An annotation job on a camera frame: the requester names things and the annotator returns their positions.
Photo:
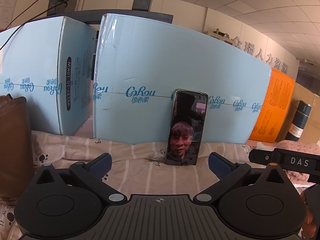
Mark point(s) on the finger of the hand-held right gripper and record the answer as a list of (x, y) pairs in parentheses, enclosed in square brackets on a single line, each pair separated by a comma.
[(262, 157)]

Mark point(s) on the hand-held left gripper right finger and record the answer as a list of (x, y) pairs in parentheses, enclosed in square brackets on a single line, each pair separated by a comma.
[(220, 166)]

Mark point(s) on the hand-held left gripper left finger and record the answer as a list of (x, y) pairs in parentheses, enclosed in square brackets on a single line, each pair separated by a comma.
[(100, 165)]

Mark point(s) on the pink knitted sweater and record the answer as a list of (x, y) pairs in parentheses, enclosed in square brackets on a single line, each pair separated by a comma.
[(295, 146)]

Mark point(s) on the person's right hand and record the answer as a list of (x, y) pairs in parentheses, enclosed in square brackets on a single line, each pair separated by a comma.
[(308, 217)]

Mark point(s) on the white folded garment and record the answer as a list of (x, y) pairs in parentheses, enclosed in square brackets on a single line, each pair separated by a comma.
[(262, 145)]

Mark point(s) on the dark blue vacuum bottle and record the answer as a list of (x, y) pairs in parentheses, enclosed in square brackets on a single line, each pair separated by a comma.
[(298, 122)]

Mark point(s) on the brown cardboard box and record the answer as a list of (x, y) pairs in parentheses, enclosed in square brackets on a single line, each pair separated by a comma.
[(313, 120)]

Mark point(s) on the black smartphone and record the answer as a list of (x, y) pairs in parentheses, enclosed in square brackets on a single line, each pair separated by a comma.
[(186, 130)]

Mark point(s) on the orange carton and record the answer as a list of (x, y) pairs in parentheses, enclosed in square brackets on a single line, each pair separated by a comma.
[(272, 105)]

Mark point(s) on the brown cushion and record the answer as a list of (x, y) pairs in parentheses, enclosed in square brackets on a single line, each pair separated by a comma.
[(12, 150)]

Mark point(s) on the large light blue carton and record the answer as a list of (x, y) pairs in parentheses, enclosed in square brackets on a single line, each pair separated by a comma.
[(175, 62)]

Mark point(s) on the small light blue carton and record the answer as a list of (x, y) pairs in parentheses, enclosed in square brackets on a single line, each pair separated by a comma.
[(32, 62)]

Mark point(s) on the beige cabinet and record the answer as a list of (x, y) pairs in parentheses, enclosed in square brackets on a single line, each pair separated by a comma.
[(217, 37)]

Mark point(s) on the small black power adapter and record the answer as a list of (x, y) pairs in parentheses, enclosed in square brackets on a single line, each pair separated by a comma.
[(57, 5)]

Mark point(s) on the wall lettering sign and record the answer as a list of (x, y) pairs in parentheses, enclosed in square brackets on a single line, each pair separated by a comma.
[(260, 52)]

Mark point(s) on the wall poster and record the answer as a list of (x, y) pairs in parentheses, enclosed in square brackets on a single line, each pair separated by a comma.
[(7, 7)]

